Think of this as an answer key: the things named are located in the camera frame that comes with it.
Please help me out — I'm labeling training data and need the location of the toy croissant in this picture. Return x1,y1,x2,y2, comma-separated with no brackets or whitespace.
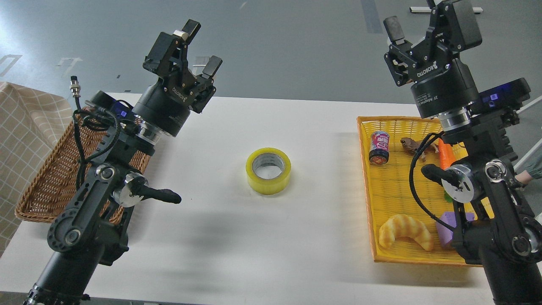
378,214,434,251

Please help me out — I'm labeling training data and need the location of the brown toy animal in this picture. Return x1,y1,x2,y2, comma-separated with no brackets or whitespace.
400,137,439,161

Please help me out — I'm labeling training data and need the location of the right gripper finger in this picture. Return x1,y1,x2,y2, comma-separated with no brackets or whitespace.
383,16,424,86
423,0,483,58

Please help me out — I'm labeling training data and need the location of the white stand base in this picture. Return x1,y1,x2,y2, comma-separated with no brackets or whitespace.
409,6,484,15

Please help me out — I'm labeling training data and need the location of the orange toy carrot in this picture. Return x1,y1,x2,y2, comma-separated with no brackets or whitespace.
437,139,456,170

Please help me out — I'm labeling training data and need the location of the yellow tape roll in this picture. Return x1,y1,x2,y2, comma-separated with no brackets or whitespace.
246,147,292,195

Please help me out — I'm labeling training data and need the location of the small drink can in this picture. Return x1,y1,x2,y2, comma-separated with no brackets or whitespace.
368,130,390,165

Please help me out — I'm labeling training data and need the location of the yellow plastic basket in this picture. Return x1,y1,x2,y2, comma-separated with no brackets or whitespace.
357,116,466,266

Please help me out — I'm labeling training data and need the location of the person in green sleeve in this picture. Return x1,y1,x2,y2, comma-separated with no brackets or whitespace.
514,139,542,187

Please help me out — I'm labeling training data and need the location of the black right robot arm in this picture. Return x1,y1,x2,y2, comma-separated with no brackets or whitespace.
383,0,542,305

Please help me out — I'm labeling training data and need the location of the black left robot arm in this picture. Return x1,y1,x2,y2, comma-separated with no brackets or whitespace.
24,19,223,305

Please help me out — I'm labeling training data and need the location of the beige checkered cloth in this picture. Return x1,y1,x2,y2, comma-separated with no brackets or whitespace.
0,81,72,252

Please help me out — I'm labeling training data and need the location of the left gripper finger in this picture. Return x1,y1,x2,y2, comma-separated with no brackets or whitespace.
193,55,223,92
143,19,201,81

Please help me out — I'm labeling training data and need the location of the purple block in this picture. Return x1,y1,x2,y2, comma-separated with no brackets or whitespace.
435,211,457,250

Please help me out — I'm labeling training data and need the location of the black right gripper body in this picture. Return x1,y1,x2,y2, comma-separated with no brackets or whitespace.
411,52,479,119

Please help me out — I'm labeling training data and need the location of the brown wicker basket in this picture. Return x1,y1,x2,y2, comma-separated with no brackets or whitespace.
15,122,150,225

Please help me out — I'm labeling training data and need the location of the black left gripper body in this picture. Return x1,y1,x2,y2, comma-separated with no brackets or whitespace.
133,75,216,137

